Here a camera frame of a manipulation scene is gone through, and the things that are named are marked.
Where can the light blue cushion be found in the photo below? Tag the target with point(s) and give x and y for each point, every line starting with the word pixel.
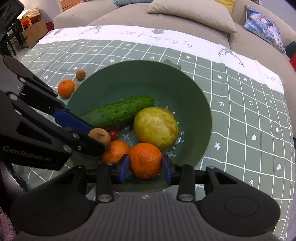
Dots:
pixel 127 2

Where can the yellow-green round fruit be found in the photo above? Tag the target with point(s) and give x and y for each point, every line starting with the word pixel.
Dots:
pixel 156 126

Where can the beige cushion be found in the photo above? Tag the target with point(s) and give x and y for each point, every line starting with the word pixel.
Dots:
pixel 210 13

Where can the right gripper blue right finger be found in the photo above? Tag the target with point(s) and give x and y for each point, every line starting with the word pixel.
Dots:
pixel 181 175

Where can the dark green bag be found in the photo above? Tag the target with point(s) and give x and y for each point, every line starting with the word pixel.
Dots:
pixel 290 49

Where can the blue patterned cushion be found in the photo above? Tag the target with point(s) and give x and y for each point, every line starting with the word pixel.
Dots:
pixel 262 26

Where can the red box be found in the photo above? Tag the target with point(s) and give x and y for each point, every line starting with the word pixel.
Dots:
pixel 293 61

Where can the orange tangerine back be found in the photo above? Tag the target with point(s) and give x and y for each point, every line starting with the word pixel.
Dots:
pixel 66 88

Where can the green colander bowl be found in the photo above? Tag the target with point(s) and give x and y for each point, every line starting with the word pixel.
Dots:
pixel 171 90

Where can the brown longan back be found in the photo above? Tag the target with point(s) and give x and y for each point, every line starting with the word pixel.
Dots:
pixel 80 74

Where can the green cucumber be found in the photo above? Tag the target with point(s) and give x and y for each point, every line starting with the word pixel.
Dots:
pixel 117 114

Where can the red cherry tomato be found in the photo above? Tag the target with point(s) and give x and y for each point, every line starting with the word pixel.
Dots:
pixel 114 134

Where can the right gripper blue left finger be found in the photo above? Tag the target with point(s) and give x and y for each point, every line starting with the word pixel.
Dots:
pixel 109 174

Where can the orange tangerine front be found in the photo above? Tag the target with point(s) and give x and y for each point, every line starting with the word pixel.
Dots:
pixel 145 161

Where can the yellow cushion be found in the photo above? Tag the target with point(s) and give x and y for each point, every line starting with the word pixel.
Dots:
pixel 229 4

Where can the green checked tablecloth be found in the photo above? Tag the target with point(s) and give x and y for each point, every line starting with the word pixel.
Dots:
pixel 251 128

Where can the brown longan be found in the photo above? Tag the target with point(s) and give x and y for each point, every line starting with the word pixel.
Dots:
pixel 100 135
pixel 76 86
pixel 80 74

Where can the beige sofa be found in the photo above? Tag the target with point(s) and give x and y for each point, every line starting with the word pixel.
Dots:
pixel 243 42

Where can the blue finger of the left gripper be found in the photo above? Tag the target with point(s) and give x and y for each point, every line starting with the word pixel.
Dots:
pixel 68 120
pixel 86 145

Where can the orange tangerine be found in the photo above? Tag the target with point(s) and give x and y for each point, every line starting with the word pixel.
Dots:
pixel 145 161
pixel 66 88
pixel 115 151

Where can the cardboard box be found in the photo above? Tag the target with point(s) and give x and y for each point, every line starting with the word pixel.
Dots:
pixel 35 32

